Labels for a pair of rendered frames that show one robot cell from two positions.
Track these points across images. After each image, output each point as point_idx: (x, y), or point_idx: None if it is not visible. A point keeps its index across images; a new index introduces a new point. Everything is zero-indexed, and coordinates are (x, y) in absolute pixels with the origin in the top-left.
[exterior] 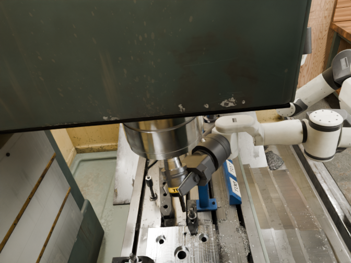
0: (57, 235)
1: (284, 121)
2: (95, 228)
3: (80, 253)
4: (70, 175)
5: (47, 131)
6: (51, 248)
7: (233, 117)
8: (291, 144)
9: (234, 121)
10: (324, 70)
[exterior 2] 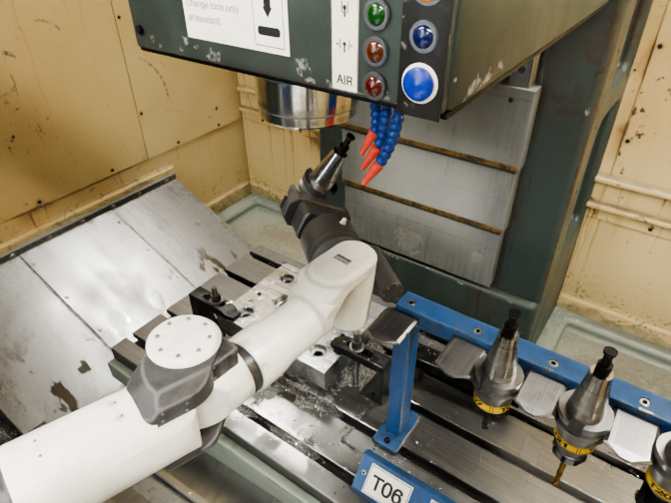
0: (437, 228)
1: (273, 330)
2: None
3: (449, 299)
4: (544, 246)
5: (567, 155)
6: (420, 221)
7: (351, 263)
8: None
9: (337, 255)
10: None
